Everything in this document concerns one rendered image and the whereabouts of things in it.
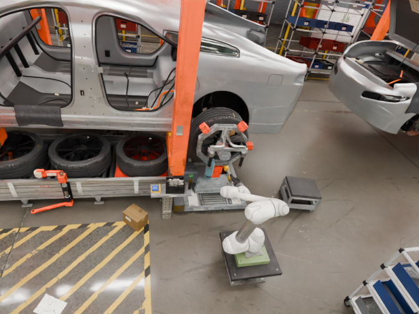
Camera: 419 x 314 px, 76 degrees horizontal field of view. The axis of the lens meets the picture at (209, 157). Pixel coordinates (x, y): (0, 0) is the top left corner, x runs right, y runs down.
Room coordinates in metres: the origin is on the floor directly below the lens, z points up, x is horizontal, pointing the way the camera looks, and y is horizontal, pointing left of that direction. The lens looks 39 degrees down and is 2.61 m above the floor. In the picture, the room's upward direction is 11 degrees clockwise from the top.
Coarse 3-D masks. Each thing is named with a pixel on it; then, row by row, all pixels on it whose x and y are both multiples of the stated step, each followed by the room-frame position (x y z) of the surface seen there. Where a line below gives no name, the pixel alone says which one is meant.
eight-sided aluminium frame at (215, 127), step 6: (216, 126) 2.34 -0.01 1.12; (222, 126) 2.36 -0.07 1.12; (228, 126) 2.39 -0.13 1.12; (234, 126) 2.41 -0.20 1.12; (210, 132) 2.33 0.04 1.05; (240, 132) 2.42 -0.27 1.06; (198, 138) 2.33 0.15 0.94; (204, 138) 2.31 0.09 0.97; (246, 138) 2.45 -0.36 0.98; (198, 144) 2.29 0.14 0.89; (198, 150) 2.30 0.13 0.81; (198, 156) 2.30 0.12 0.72; (204, 156) 2.36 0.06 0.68; (234, 156) 2.44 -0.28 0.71; (240, 156) 2.44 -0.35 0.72; (216, 162) 2.39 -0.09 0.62; (222, 162) 2.40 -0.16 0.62; (228, 162) 2.41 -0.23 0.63
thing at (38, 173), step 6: (36, 174) 1.80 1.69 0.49; (42, 174) 1.83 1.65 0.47; (48, 174) 1.85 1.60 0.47; (54, 174) 1.86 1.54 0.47; (66, 174) 1.87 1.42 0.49; (60, 180) 1.80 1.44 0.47; (66, 180) 1.84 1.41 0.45; (54, 204) 1.77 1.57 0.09; (60, 204) 1.78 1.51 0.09; (66, 204) 1.80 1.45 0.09; (36, 210) 1.66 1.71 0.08; (42, 210) 1.68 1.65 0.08
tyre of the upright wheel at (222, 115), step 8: (208, 112) 2.56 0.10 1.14; (216, 112) 2.54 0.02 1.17; (224, 112) 2.56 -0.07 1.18; (232, 112) 2.62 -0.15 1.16; (200, 120) 2.48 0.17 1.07; (208, 120) 2.42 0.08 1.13; (216, 120) 2.43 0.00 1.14; (224, 120) 2.45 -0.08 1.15; (232, 120) 2.48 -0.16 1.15; (240, 120) 2.55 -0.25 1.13; (192, 128) 2.48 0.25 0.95; (192, 136) 2.38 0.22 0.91; (248, 136) 2.55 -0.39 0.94; (192, 144) 2.36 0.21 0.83
